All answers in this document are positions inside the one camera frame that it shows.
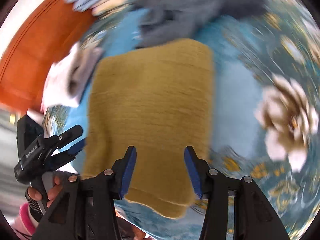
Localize mustard yellow knit sweater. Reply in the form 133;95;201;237
82;39;214;219

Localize person's left hand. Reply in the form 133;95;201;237
27;172;68;207

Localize pink sleeve cuff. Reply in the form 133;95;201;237
11;203;39;239

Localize pink white folded garment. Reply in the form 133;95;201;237
41;42;103;113

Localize orange wooden headboard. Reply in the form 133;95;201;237
1;0;95;113

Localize dark grey garment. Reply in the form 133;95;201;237
133;0;266;49

